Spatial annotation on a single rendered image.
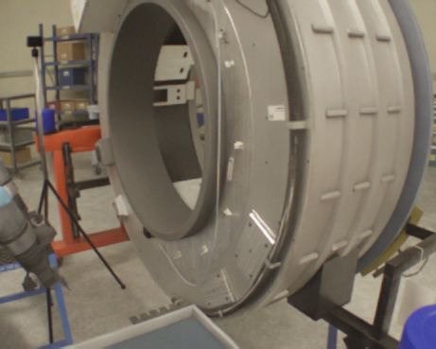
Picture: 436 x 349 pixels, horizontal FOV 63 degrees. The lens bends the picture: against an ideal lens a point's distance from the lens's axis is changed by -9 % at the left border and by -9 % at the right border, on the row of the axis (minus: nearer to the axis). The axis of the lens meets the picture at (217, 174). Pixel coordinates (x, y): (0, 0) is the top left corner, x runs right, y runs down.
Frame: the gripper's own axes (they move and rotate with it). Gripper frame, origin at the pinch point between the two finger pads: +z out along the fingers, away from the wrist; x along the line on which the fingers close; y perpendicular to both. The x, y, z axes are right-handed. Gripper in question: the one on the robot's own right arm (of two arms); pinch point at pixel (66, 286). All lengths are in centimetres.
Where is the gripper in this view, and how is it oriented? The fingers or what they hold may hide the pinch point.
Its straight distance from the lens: 116.8
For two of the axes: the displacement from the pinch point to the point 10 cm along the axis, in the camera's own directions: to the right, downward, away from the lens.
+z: 2.2, 7.7, 5.9
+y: -7.0, 5.5, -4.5
